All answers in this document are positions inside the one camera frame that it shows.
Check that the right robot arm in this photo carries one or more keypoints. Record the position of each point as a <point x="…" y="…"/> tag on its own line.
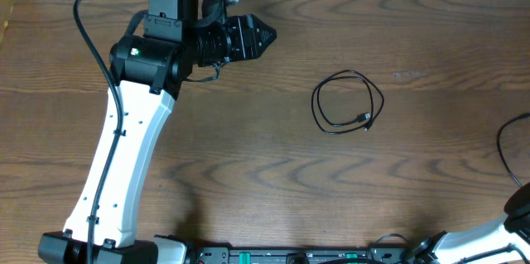
<point x="503" y="240"/>

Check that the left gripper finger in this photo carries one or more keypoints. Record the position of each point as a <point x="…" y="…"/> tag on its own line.
<point x="259" y="47"/>
<point x="263" y="32"/>

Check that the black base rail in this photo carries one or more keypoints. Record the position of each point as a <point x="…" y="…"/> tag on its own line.
<point x="225" y="253"/>

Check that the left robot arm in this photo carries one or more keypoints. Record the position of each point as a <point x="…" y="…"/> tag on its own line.
<point x="145" y="71"/>

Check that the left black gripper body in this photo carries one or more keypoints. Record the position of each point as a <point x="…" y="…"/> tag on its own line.
<point x="239" y="40"/>

